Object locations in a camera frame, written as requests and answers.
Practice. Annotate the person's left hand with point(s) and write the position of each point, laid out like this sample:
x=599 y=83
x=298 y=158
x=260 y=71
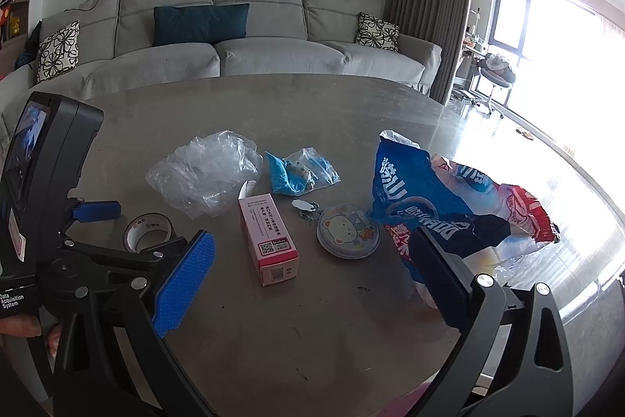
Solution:
x=19 y=329

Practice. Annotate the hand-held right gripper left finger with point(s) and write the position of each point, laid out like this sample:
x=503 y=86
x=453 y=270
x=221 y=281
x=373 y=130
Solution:
x=185 y=280

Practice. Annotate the small cluttered rack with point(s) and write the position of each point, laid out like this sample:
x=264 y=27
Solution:
x=476 y=36

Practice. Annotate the small blue plastic bag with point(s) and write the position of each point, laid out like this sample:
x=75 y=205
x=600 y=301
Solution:
x=283 y=175

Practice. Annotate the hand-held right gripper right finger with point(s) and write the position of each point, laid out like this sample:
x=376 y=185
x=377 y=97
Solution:
x=439 y=285

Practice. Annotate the grey tape roll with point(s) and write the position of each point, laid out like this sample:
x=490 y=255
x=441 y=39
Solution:
x=146 y=221

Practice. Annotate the pair of slippers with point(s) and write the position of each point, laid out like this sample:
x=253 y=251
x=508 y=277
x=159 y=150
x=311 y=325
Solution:
x=526 y=133

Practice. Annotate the teal cushion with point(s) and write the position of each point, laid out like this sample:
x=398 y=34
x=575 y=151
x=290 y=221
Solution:
x=200 y=23

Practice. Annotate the black and white floral cushion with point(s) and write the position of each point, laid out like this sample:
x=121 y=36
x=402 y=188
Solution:
x=376 y=32
x=57 y=53

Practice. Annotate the pile of clothes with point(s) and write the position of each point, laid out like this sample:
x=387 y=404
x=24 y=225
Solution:
x=495 y=65

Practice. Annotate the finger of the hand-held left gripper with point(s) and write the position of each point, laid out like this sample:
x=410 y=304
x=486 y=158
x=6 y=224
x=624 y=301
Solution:
x=112 y=251
x=97 y=210

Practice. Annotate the office chair with clothes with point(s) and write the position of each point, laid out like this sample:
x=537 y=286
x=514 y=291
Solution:
x=494 y=92

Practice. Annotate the pink and white carton box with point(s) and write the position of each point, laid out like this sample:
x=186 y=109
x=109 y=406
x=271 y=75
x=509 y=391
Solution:
x=266 y=241

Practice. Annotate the clear plastic bag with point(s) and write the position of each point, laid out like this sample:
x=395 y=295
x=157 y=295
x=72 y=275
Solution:
x=205 y=172

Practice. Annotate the large blue printed plastic bag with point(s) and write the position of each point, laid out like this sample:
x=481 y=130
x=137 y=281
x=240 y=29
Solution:
x=405 y=187

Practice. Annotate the wooden bookshelf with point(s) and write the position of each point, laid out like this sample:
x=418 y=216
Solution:
x=19 y=6

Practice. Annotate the round bear print tin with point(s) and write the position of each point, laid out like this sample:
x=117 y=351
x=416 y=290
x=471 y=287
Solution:
x=342 y=234

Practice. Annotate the large window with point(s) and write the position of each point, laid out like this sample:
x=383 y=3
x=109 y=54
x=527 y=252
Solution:
x=512 y=16

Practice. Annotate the grey fabric sofa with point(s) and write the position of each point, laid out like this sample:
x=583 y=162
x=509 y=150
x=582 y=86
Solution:
x=273 y=50

